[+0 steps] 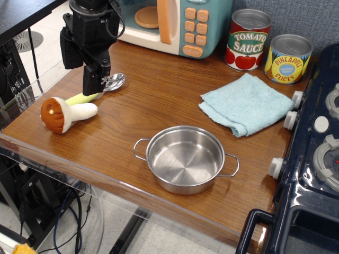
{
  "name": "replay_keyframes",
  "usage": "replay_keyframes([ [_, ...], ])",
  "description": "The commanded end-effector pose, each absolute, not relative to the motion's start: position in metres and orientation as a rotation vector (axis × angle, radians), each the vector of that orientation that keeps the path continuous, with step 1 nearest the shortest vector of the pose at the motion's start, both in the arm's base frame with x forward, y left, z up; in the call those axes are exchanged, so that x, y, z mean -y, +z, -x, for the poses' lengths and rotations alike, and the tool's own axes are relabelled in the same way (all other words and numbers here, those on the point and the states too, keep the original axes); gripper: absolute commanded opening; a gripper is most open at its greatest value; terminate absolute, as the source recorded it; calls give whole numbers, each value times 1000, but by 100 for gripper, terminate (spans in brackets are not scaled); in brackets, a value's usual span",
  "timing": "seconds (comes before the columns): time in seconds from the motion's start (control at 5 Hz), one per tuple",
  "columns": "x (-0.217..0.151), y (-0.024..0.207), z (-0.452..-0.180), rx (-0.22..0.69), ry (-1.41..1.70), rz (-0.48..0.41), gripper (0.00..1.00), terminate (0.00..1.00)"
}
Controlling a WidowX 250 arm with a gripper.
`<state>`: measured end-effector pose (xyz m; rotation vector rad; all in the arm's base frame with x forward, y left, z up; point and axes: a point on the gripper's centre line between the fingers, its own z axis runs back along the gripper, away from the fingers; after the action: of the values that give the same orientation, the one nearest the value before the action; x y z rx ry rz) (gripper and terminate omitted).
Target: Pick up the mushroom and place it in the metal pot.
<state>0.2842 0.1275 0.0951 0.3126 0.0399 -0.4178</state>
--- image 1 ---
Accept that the spoon with green handle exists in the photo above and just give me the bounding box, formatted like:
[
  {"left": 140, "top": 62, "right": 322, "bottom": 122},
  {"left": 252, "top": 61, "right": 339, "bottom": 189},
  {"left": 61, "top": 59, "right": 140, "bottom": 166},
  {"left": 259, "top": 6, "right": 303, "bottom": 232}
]
[{"left": 66, "top": 73, "right": 126, "bottom": 105}]

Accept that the stainless steel pot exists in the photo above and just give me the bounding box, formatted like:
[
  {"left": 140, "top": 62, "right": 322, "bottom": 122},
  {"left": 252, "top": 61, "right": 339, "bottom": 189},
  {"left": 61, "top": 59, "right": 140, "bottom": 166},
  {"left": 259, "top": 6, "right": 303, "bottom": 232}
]
[{"left": 134, "top": 125, "right": 229, "bottom": 195}]

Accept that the toy teal cream microwave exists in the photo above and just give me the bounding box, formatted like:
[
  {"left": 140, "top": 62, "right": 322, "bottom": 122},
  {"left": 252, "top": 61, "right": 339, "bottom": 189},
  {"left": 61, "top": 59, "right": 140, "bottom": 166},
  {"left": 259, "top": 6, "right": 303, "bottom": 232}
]
[{"left": 118, "top": 1, "right": 233, "bottom": 59}]

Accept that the black cable under table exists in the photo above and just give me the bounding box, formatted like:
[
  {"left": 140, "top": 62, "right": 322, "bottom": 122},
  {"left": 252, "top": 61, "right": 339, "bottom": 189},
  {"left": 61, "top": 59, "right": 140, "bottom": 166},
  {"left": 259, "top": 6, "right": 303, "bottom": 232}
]
[{"left": 39, "top": 182, "right": 93, "bottom": 254}]

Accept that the light blue folded cloth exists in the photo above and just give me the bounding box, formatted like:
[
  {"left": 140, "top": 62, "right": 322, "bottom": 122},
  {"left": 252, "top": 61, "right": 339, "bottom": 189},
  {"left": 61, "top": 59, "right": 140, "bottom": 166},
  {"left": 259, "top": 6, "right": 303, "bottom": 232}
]
[{"left": 199, "top": 73, "right": 295, "bottom": 138}]

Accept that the plush brown white mushroom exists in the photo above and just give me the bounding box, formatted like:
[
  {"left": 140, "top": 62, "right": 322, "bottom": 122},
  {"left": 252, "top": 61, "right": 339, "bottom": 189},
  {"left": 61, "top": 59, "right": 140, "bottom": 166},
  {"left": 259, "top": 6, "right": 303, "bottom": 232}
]
[{"left": 40, "top": 97, "right": 99, "bottom": 134}]

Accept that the dark blue toy stove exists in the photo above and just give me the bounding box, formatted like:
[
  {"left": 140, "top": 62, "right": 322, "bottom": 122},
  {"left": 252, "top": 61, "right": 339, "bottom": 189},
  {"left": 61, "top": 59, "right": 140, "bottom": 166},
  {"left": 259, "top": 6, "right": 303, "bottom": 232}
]
[{"left": 236, "top": 44, "right": 338, "bottom": 253}]

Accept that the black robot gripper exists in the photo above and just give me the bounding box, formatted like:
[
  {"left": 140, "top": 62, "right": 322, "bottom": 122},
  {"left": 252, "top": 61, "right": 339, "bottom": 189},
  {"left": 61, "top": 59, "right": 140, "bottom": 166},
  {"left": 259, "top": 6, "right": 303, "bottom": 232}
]
[{"left": 60, "top": 1, "right": 120, "bottom": 96}]

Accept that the black desk at left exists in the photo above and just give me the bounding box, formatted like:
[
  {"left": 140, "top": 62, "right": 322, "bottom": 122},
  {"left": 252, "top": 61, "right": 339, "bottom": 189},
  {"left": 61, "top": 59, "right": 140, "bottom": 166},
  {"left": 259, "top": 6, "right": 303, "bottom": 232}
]
[{"left": 1, "top": 0, "right": 66, "bottom": 45}]

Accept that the pineapple slices can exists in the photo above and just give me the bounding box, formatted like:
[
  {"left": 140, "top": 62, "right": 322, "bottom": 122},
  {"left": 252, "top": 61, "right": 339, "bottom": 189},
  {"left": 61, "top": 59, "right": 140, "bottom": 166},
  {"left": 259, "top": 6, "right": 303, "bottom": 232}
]
[{"left": 264, "top": 34, "right": 314, "bottom": 85}]

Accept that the tomato sauce can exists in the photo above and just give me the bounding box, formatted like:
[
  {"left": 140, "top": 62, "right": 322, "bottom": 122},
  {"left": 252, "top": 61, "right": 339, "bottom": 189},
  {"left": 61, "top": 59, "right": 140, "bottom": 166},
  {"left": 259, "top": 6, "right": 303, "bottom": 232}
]
[{"left": 225, "top": 8, "right": 272, "bottom": 71}]

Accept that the blue cable under table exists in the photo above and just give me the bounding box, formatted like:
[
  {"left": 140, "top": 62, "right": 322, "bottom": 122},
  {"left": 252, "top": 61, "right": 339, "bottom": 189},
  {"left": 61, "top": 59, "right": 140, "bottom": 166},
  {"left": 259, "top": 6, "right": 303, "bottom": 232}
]
[{"left": 52, "top": 181, "right": 83, "bottom": 254}]

